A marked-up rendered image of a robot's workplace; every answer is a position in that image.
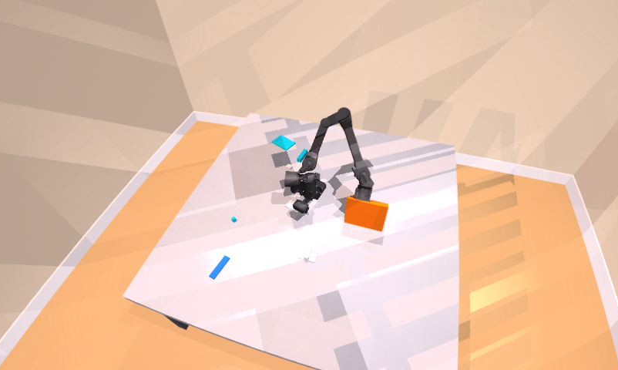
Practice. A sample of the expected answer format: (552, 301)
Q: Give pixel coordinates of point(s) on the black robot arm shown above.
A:
(295, 180)

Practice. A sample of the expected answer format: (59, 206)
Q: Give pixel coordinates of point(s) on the cyan flat square plate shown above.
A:
(283, 142)

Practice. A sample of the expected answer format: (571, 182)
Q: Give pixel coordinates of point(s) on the blue flat bar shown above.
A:
(219, 267)

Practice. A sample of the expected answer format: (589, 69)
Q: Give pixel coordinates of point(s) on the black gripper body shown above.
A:
(302, 206)

